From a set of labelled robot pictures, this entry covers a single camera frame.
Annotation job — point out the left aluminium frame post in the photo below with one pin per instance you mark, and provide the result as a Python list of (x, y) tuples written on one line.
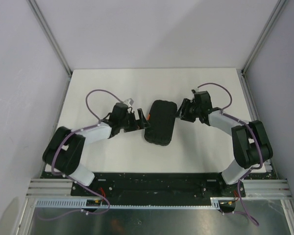
[(38, 14)]

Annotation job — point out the grey slotted cable duct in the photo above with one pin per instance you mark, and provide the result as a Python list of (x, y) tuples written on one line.
[(88, 203)]

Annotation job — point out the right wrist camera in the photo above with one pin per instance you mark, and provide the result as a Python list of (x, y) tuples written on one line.
[(195, 91)]

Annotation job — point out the aluminium frame post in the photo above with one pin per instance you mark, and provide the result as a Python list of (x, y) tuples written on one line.
[(38, 14), (267, 29)]

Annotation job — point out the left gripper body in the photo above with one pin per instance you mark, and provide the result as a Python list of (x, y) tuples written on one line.
[(131, 124)]

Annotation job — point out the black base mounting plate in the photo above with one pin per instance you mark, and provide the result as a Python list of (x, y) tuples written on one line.
[(156, 187)]

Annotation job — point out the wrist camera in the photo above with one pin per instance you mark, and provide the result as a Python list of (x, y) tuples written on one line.
[(195, 91), (129, 102)]

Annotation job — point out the black plastic tool case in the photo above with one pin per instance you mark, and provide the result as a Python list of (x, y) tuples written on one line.
[(161, 118)]

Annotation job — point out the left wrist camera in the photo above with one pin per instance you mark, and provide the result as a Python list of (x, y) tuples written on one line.
[(129, 102)]

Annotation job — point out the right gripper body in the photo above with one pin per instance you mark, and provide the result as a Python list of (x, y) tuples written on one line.
[(191, 112)]

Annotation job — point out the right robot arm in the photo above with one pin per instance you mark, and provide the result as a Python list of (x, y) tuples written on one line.
[(251, 145)]

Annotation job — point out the right aluminium frame post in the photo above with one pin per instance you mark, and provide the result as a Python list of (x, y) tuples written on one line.
[(267, 29)]

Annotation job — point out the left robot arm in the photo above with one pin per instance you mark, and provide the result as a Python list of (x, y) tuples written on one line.
[(64, 151)]

